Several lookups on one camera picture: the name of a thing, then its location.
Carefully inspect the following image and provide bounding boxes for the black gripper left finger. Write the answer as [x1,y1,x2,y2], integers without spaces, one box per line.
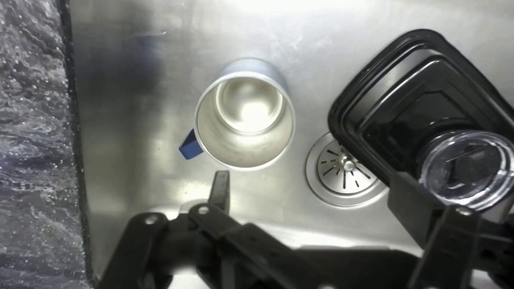
[208,171,229,214]

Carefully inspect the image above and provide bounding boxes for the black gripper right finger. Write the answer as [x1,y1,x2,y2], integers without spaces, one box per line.
[408,208,480,289]

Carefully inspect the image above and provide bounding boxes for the dark blue steel mug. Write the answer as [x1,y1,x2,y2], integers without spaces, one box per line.
[178,58,295,171]

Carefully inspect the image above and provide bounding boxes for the sink drain strainer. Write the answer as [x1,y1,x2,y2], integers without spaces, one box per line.
[305,134,388,209]

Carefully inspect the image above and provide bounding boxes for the stainless steel sink basin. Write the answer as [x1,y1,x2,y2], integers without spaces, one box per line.
[70,0,514,274]

